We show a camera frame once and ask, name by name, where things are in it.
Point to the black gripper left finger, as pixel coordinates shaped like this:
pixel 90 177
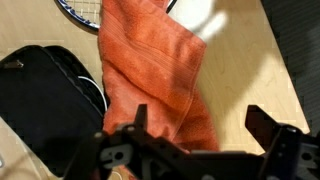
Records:
pixel 145 157

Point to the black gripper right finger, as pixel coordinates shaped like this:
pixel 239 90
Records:
pixel 289 153

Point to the orange towel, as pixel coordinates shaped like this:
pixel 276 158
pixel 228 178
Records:
pixel 148 58

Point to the black zipper pouch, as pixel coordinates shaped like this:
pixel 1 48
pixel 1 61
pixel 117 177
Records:
pixel 51 102

